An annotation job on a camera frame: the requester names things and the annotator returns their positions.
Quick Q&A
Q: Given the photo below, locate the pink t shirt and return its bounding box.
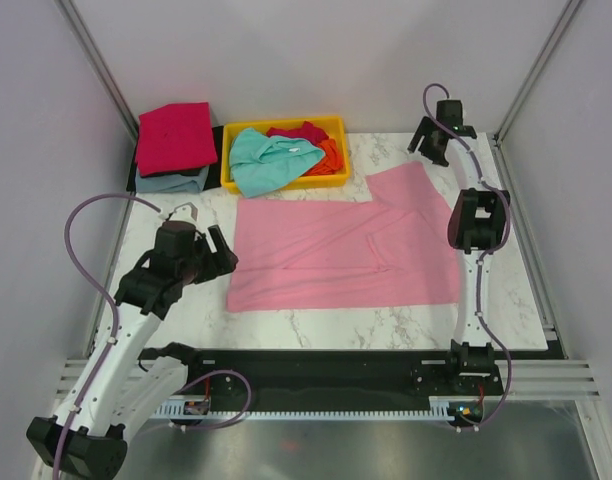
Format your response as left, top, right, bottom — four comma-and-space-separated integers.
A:
227, 162, 461, 313

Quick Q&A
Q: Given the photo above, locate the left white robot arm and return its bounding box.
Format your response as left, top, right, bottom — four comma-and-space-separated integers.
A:
26, 220, 238, 479

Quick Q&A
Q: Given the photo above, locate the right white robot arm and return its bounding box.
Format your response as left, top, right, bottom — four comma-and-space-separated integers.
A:
408, 98, 510, 395

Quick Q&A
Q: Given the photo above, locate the folded grey blue t shirt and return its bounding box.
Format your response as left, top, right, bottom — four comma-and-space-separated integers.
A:
135, 167, 209, 193

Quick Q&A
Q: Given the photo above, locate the folded black t shirt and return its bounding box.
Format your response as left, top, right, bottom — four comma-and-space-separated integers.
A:
125, 124, 226, 194

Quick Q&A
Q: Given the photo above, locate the yellow plastic bin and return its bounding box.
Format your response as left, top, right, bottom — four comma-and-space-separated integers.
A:
220, 116, 352, 198

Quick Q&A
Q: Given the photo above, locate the orange t shirt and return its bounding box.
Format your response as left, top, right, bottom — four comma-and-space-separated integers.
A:
304, 138, 344, 176

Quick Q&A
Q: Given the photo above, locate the teal t shirt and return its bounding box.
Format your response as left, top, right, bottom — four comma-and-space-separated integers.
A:
228, 128, 324, 198

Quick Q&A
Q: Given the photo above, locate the dark red t shirt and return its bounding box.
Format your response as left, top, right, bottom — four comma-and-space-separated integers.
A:
266, 121, 329, 146

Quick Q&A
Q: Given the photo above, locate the folded crimson t shirt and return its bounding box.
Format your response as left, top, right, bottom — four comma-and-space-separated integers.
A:
135, 102, 218, 177

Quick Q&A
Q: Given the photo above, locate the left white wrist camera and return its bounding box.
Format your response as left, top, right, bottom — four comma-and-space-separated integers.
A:
159, 202, 198, 226

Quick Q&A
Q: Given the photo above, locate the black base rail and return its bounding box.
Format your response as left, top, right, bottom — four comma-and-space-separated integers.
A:
139, 343, 500, 412

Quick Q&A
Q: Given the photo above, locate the white slotted cable duct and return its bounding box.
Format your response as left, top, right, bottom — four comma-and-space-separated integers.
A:
150, 397, 455, 422

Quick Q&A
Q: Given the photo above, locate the right aluminium frame post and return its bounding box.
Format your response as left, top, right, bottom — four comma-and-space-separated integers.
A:
493, 0, 587, 146

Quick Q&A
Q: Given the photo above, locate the aluminium frame post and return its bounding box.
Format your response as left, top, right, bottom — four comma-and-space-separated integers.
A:
493, 0, 587, 146
54, 0, 138, 140

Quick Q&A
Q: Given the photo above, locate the left aluminium frame post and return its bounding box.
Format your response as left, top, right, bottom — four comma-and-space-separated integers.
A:
54, 0, 138, 140

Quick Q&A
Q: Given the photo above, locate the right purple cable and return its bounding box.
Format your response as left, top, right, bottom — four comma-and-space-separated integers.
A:
423, 83, 513, 436

